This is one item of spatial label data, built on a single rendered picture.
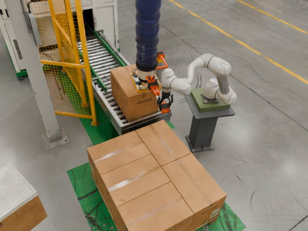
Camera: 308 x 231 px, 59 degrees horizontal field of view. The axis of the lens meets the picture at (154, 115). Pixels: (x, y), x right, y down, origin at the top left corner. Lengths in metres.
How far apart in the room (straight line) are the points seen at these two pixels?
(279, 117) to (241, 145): 0.96
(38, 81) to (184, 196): 2.02
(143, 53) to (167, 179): 1.29
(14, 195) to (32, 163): 1.52
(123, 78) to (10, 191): 1.76
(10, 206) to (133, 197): 1.06
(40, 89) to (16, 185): 1.37
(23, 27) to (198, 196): 2.35
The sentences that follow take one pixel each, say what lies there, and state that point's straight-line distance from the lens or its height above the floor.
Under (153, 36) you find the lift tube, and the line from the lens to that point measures 2.68.
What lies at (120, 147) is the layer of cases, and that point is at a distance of 3.10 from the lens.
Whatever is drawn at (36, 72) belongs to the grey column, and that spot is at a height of 1.14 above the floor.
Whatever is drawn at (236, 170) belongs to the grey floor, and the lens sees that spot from 3.79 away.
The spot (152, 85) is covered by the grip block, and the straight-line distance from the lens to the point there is 2.80.
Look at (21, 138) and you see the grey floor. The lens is 4.23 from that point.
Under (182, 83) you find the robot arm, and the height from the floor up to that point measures 1.59.
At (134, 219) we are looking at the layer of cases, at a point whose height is 0.54.
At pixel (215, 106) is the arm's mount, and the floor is 0.82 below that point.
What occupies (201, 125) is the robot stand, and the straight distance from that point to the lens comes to 3.52.
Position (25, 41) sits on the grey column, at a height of 1.51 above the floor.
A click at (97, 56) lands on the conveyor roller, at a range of 4.60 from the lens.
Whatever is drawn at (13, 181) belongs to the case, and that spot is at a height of 1.02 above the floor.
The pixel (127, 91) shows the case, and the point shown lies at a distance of 3.17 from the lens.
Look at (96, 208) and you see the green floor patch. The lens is 3.33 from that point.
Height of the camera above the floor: 2.91
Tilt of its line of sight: 43 degrees down
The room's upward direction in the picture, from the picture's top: 4 degrees clockwise
